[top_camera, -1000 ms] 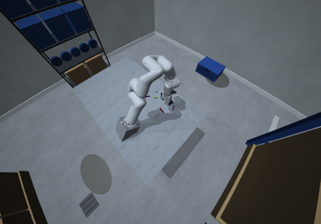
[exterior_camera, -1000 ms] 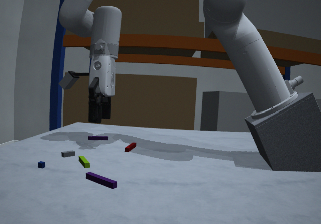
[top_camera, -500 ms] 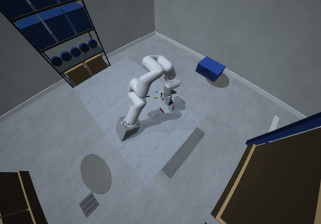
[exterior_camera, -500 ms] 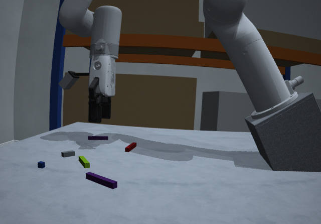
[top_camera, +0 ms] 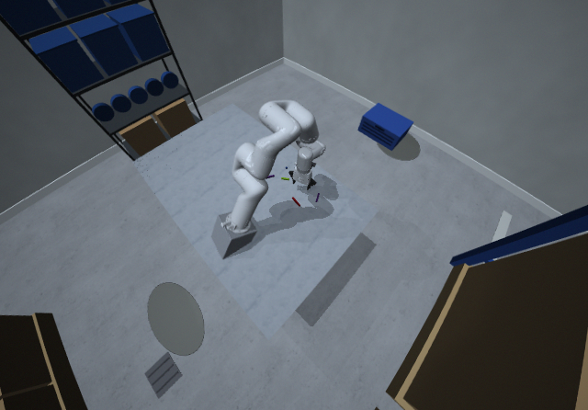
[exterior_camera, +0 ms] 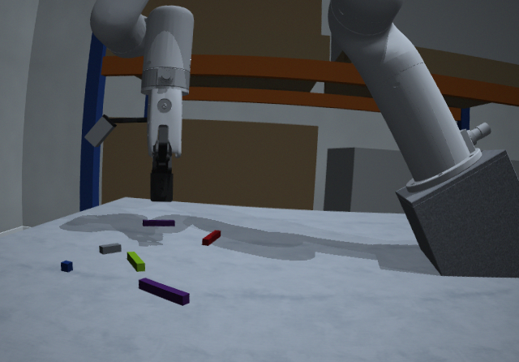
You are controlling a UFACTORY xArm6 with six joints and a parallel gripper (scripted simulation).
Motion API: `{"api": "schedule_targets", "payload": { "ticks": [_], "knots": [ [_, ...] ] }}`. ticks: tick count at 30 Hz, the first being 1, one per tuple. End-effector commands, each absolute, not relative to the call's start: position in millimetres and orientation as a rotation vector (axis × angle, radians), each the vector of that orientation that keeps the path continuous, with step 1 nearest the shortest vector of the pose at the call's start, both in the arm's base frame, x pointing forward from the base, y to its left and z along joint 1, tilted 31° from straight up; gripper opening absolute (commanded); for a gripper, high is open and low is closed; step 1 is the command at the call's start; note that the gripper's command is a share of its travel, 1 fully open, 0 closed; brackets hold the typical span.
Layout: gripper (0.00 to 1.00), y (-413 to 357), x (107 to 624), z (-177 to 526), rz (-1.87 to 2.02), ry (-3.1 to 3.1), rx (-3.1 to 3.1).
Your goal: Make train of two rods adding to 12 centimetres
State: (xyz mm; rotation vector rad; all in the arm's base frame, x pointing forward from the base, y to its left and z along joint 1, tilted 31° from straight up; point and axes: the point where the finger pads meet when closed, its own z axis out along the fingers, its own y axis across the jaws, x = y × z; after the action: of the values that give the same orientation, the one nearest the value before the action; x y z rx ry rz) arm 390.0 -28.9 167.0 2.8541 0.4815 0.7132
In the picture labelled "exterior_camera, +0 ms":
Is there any small blue cube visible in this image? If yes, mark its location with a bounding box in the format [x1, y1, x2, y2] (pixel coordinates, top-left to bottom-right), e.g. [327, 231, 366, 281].
[61, 261, 73, 272]

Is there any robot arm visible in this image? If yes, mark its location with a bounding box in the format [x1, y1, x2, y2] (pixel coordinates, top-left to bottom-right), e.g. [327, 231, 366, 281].
[84, 0, 491, 193]

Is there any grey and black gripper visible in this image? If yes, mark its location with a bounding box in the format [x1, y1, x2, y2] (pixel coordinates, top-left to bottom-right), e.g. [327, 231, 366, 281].
[141, 86, 189, 202]

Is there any lime green rod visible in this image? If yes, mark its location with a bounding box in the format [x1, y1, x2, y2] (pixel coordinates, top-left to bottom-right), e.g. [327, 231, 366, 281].
[127, 252, 145, 272]

